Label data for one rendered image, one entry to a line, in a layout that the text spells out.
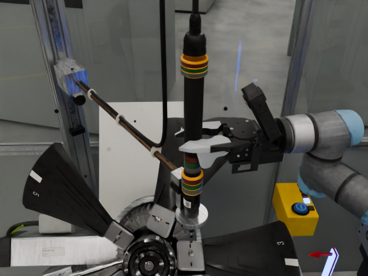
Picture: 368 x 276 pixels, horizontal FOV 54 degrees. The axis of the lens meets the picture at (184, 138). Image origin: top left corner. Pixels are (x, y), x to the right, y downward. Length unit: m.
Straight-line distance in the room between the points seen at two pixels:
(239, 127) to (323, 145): 0.17
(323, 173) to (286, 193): 0.48
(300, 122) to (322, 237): 1.47
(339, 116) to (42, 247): 0.79
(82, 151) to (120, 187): 0.37
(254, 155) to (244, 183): 1.04
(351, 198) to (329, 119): 0.15
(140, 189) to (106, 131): 0.21
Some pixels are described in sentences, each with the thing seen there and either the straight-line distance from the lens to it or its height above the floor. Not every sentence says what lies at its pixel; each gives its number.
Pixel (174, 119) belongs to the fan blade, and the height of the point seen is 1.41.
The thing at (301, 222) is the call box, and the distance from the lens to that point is 1.20.
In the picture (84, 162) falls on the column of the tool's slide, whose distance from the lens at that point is 1.46.
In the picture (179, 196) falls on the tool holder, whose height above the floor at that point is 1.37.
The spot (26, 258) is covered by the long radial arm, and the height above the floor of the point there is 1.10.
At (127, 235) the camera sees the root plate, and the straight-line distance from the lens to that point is 0.88.
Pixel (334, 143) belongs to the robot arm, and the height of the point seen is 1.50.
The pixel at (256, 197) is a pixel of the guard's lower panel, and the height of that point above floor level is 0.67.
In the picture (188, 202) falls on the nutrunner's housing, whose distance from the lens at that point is 0.74.
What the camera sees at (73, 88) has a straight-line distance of 1.16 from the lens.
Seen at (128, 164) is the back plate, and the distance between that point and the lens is 1.10.
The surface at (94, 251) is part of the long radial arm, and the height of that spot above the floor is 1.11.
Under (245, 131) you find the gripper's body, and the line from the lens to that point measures 0.67.
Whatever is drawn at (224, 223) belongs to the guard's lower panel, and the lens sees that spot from 1.90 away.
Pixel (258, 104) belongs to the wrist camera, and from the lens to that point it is 0.63.
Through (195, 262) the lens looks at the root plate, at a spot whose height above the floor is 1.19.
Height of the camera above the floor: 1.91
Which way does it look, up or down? 35 degrees down
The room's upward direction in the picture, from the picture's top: straight up
